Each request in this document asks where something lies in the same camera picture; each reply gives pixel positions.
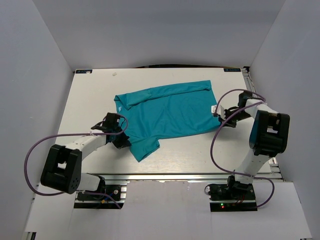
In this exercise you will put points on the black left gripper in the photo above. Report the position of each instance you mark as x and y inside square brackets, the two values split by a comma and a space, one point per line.
[121, 141]

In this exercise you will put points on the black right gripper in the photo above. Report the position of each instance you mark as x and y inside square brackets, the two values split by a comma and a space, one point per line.
[227, 117]

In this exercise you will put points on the teal t-shirt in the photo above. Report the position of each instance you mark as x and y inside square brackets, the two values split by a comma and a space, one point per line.
[165, 112]

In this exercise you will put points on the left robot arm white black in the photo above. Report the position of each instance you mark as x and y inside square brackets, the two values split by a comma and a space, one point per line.
[63, 166]

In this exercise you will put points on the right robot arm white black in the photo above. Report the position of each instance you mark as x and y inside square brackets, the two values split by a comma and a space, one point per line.
[267, 139]

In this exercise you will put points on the blue table corner label right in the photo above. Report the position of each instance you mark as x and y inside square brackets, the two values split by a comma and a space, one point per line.
[232, 70]

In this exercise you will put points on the blue table corner label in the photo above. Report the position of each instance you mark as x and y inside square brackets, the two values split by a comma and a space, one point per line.
[83, 71]
[232, 70]

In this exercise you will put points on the blue table corner label left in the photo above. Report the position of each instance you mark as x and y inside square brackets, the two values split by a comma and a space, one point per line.
[83, 71]

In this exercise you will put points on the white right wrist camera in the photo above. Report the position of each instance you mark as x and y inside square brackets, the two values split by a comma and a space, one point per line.
[217, 111]

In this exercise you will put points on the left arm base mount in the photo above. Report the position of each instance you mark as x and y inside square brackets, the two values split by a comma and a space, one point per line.
[110, 195]

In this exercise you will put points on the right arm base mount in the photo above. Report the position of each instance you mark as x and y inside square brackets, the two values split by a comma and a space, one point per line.
[223, 198]

